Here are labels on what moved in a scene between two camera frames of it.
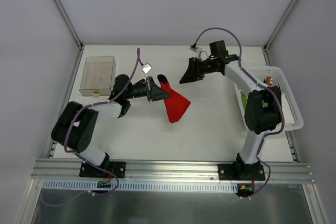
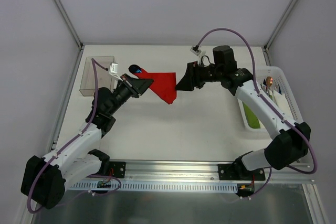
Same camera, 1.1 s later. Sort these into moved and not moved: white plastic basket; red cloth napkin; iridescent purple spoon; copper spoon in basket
Moved: iridescent purple spoon; red cloth napkin
Not moved: copper spoon in basket; white plastic basket
